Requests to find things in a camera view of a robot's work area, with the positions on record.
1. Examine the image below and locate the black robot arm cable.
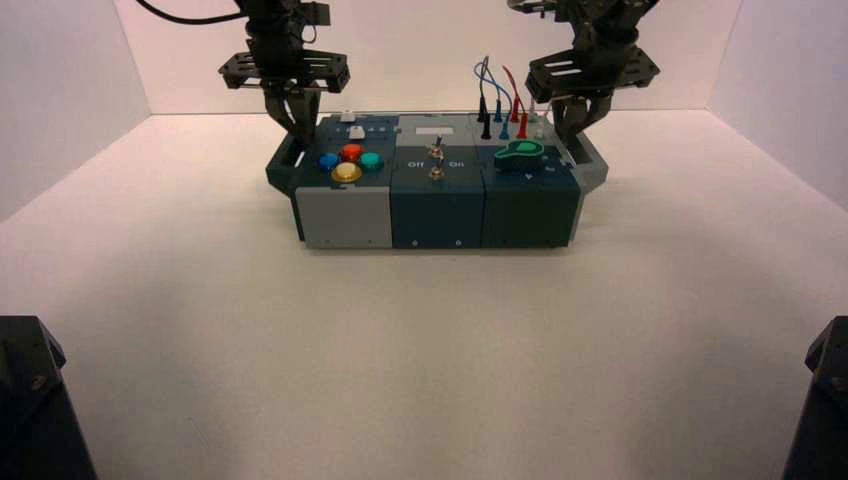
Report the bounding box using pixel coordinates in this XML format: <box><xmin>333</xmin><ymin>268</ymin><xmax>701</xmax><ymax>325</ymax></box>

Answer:
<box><xmin>135</xmin><ymin>0</ymin><xmax>248</xmax><ymax>26</ymax></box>

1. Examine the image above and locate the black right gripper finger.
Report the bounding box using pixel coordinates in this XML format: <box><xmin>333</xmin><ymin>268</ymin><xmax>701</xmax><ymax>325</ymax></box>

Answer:
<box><xmin>584</xmin><ymin>92</ymin><xmax>614</xmax><ymax>134</ymax></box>
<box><xmin>553</xmin><ymin>99</ymin><xmax>591</xmax><ymax>164</ymax></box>

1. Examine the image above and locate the grey and teal task box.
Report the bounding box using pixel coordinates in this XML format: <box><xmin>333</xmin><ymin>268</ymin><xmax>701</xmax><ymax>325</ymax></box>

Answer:
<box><xmin>265</xmin><ymin>112</ymin><xmax>609</xmax><ymax>252</ymax></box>

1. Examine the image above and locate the green rotary selector knob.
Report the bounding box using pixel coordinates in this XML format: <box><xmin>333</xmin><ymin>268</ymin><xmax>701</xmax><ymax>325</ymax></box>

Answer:
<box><xmin>493</xmin><ymin>139</ymin><xmax>547</xmax><ymax>176</ymax></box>

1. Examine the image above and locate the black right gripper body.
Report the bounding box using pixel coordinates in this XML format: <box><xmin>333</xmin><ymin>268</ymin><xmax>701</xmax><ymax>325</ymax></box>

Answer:
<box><xmin>525</xmin><ymin>16</ymin><xmax>662</xmax><ymax>104</ymax></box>

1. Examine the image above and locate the black jumper cable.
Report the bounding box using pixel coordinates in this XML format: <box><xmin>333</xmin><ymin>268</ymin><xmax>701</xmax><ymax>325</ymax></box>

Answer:
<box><xmin>476</xmin><ymin>56</ymin><xmax>494</xmax><ymax>140</ymax></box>

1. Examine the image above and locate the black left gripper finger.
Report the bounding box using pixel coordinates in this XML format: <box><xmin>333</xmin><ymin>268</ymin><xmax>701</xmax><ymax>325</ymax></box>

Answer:
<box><xmin>263</xmin><ymin>89</ymin><xmax>313</xmax><ymax>147</ymax></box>
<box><xmin>294</xmin><ymin>91</ymin><xmax>324</xmax><ymax>144</ymax></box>

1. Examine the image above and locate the blue jumper cable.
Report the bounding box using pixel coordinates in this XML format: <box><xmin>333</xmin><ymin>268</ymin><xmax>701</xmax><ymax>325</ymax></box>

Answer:
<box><xmin>473</xmin><ymin>62</ymin><xmax>515</xmax><ymax>141</ymax></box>

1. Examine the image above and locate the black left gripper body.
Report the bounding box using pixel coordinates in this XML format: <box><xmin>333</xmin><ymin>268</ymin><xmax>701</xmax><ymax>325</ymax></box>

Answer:
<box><xmin>218</xmin><ymin>16</ymin><xmax>351</xmax><ymax>94</ymax></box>

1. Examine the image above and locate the red jumper cable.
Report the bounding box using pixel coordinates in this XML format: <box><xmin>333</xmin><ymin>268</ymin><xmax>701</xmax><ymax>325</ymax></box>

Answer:
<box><xmin>501</xmin><ymin>64</ymin><xmax>530</xmax><ymax>140</ymax></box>

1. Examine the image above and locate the white jumper cable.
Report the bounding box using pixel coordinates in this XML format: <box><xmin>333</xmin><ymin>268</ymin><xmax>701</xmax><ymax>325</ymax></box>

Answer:
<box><xmin>527</xmin><ymin>99</ymin><xmax>552</xmax><ymax>140</ymax></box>

